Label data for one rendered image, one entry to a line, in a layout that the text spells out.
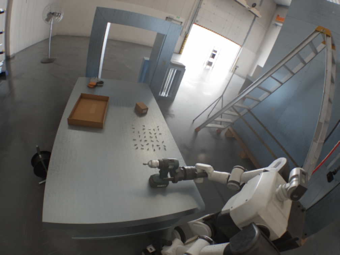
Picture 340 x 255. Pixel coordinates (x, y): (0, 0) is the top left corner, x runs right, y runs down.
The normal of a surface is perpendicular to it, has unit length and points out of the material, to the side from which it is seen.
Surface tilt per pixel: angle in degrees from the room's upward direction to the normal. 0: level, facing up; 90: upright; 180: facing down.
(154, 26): 90
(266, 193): 37
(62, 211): 0
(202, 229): 90
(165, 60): 90
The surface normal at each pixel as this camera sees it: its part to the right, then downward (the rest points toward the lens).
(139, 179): 0.31, -0.76
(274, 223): -0.18, -0.29
